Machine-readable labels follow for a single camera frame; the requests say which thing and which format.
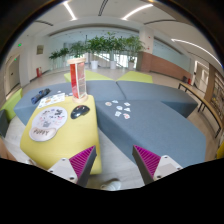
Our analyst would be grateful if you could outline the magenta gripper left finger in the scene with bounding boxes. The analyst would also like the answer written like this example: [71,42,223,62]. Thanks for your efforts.
[48,145,98,188]

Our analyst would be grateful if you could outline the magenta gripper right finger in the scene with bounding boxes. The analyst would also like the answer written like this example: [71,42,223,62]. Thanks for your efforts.
[131,144,184,186]

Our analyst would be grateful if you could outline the black computer mouse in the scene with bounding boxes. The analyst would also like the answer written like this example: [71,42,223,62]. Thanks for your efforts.
[70,105,90,119]

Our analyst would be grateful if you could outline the round puppy mouse pad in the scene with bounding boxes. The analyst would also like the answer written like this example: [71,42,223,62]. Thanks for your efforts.
[29,106,68,142]

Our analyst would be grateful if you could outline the large grey ottoman seat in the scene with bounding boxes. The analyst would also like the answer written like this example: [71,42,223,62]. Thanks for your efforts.
[96,100,206,167]

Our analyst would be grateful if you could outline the white shoe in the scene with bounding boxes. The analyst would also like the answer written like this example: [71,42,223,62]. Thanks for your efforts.
[101,180,121,191]

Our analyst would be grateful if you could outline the yellow ottoman seat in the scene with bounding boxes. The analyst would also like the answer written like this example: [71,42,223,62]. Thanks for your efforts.
[20,95,102,174]

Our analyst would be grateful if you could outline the grey ottoman right rear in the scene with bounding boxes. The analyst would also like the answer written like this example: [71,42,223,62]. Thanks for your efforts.
[117,81,198,118]

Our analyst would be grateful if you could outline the grey ottoman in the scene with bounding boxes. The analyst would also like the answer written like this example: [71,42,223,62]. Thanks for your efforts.
[14,80,119,125]
[117,81,198,118]

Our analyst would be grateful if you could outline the white sticker sheet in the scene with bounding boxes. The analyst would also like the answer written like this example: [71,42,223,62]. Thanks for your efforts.
[38,93,65,109]

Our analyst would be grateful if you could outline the grey ottoman left rear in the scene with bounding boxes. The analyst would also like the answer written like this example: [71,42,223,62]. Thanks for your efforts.
[14,80,119,125]

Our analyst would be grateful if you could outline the dark blue folded object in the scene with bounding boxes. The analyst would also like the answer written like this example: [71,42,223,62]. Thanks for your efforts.
[31,88,51,104]

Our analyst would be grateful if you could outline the wooden bench black legs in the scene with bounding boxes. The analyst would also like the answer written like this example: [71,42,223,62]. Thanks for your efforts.
[178,82,223,137]

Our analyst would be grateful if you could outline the green ottoman rear left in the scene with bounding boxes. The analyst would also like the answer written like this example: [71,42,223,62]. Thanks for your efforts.
[64,70,109,82]

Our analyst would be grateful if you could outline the green ottoman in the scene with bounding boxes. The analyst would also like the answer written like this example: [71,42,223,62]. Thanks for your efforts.
[64,70,109,82]
[118,71,153,83]

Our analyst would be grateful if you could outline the green ottoman rear right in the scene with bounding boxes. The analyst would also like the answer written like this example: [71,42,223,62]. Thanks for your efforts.
[118,71,153,83]

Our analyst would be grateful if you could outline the green seat far left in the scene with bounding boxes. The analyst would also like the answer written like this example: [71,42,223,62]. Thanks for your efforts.
[1,89,23,121]

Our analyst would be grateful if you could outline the red display stand box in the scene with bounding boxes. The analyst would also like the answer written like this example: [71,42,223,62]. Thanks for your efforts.
[67,57,88,103]

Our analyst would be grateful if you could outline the red fire extinguisher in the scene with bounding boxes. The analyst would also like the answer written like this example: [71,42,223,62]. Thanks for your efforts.
[36,67,42,78]

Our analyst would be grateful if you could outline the wooden reception counter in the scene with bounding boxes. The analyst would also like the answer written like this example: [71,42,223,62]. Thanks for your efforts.
[136,51,191,80]

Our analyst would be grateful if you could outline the potted plant far left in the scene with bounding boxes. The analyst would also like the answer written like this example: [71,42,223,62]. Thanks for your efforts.
[49,48,69,69]

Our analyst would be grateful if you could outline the potted plant behind stand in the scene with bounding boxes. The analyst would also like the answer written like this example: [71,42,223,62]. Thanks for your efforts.
[70,41,86,58]

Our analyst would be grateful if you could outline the potted plant white pot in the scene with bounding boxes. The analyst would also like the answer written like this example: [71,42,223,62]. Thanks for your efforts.
[104,32,122,69]
[87,36,105,70]
[124,36,144,70]

